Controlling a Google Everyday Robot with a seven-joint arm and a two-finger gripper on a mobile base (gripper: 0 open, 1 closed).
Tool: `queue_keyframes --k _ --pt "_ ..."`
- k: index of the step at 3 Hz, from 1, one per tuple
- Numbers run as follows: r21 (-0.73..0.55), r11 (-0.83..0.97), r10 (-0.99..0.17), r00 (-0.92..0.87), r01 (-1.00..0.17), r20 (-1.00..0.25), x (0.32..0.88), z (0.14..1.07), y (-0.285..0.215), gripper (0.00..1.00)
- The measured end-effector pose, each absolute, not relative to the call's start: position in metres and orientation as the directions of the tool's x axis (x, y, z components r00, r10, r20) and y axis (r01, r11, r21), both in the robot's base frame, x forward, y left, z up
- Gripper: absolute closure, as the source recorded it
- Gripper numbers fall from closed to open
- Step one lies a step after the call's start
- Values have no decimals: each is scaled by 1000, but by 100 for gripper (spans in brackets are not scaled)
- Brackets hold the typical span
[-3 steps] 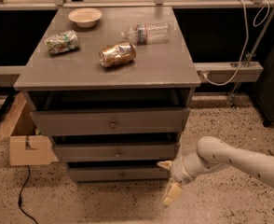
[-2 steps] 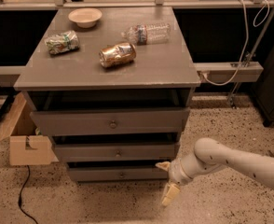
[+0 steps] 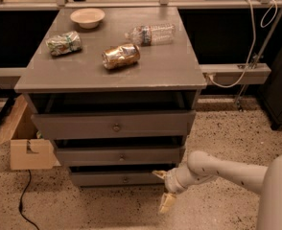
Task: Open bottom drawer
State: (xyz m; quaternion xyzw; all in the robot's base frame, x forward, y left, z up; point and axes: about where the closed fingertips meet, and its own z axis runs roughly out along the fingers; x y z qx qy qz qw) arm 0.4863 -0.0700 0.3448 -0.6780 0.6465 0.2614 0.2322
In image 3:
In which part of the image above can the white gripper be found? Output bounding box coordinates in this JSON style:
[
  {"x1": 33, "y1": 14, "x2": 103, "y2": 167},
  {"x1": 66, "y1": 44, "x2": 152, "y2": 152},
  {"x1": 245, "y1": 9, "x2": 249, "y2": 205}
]
[{"x1": 152, "y1": 169, "x2": 181, "y2": 214}]

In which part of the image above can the grey bottom drawer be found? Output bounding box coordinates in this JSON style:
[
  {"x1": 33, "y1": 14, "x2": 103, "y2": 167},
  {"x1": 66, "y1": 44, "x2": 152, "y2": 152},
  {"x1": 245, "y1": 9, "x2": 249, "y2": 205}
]
[{"x1": 70, "y1": 171, "x2": 164, "y2": 187}]

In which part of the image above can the grey drawer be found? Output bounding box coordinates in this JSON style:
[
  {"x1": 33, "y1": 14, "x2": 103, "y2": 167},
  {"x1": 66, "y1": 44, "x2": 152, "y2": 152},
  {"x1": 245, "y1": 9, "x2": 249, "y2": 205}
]
[
  {"x1": 32, "y1": 110, "x2": 196, "y2": 140},
  {"x1": 70, "y1": 171, "x2": 164, "y2": 187},
  {"x1": 56, "y1": 146, "x2": 185, "y2": 166}
]

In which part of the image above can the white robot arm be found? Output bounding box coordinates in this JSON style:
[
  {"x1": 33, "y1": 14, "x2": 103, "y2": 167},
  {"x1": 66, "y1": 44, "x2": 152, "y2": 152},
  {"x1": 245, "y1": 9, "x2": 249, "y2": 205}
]
[{"x1": 153, "y1": 150, "x2": 282, "y2": 230}]

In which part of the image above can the grey middle drawer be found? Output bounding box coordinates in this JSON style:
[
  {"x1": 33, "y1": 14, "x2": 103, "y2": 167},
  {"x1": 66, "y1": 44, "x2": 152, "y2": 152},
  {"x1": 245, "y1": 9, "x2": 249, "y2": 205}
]
[{"x1": 56, "y1": 146, "x2": 185, "y2": 166}]

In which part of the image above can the grey top drawer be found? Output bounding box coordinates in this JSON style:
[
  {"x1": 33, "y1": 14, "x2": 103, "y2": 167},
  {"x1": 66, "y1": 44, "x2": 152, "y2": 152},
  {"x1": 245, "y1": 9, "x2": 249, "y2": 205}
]
[{"x1": 32, "y1": 110, "x2": 196, "y2": 140}]

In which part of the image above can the grey drawer cabinet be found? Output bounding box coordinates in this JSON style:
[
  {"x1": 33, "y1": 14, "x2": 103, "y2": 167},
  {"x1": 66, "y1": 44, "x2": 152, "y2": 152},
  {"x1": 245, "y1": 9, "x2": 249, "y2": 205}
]
[{"x1": 15, "y1": 7, "x2": 206, "y2": 175}]

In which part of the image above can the crushed gold can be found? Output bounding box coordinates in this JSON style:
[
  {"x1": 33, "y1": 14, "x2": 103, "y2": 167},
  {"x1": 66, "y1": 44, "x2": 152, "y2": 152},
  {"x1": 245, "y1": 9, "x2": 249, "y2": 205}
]
[{"x1": 102, "y1": 43, "x2": 140, "y2": 70}]

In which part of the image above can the cardboard box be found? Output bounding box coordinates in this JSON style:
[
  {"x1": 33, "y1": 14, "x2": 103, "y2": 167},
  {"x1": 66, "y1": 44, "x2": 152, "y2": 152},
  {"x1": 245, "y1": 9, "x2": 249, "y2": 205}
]
[{"x1": 0, "y1": 96, "x2": 59, "y2": 170}]

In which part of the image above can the dark cabinet at right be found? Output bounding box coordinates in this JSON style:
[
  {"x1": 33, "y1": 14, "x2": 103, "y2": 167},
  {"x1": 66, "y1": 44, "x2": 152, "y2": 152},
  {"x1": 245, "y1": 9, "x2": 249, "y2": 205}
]
[{"x1": 258, "y1": 26, "x2": 282, "y2": 131}]

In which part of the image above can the clear plastic water bottle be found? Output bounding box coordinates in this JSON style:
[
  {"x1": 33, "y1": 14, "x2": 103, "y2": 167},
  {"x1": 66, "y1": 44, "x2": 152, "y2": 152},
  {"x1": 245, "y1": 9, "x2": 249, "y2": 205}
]
[{"x1": 125, "y1": 23, "x2": 176, "y2": 46}]

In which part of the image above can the crushed green can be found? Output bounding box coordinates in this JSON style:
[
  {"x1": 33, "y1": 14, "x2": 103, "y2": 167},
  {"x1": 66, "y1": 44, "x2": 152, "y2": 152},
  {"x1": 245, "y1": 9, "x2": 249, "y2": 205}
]
[{"x1": 45, "y1": 31, "x2": 82, "y2": 57}]

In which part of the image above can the white bowl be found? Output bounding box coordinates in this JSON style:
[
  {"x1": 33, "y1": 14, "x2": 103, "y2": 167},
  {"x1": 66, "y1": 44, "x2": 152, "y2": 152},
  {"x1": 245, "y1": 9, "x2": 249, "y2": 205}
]
[{"x1": 70, "y1": 8, "x2": 105, "y2": 29}]

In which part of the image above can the grey metal rail frame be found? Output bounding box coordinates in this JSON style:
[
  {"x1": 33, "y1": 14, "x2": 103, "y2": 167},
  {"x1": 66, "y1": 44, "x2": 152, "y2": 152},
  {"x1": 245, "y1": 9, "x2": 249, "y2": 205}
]
[{"x1": 0, "y1": 0, "x2": 282, "y2": 91}]

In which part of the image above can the black floor cable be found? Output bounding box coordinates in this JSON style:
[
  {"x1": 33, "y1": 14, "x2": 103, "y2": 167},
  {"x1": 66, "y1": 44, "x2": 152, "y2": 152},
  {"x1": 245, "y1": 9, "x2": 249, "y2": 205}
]
[{"x1": 17, "y1": 170, "x2": 40, "y2": 230}]

